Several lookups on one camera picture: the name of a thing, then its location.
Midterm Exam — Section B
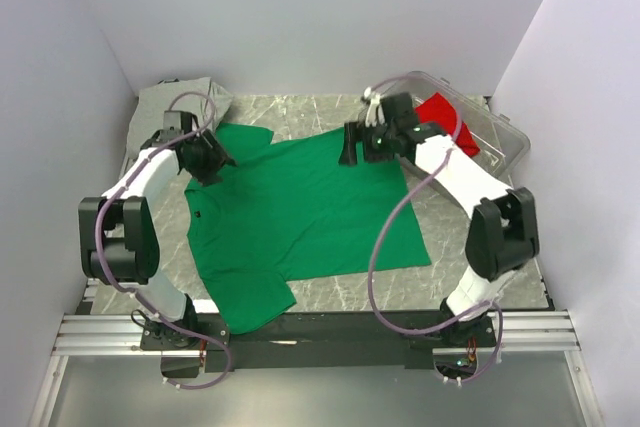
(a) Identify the red t shirt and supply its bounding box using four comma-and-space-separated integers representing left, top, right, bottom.
415, 93, 480, 158

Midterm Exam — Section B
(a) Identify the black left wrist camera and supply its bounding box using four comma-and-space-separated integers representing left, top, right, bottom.
163, 110, 198, 135

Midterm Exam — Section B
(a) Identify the folded grey t shirt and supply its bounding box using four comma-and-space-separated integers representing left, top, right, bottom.
126, 77, 233, 157

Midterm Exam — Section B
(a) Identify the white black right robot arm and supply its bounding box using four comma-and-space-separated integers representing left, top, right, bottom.
339, 121, 540, 346

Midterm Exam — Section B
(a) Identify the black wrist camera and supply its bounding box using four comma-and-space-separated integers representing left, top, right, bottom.
163, 110, 198, 135
380, 92, 419, 128

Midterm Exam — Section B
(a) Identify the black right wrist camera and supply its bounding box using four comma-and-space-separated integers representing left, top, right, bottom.
380, 92, 419, 128

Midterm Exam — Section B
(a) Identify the aluminium frame rail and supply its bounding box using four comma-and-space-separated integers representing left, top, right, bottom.
52, 311, 581, 357

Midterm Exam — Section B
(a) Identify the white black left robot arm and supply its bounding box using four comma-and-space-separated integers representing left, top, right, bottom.
78, 129, 236, 349

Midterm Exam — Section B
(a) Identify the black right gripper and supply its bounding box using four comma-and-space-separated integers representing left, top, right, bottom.
339, 120, 397, 167

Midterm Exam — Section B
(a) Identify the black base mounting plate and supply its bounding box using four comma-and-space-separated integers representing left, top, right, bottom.
140, 310, 496, 378

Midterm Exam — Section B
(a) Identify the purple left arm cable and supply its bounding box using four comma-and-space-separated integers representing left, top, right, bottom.
94, 91, 234, 391

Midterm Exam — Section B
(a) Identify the green t shirt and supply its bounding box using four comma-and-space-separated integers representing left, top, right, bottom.
184, 123, 430, 334

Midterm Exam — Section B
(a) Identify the clear plastic bin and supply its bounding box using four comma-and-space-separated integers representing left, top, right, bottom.
371, 71, 531, 179

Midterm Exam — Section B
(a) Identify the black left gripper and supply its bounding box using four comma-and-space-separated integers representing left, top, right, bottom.
185, 129, 238, 188

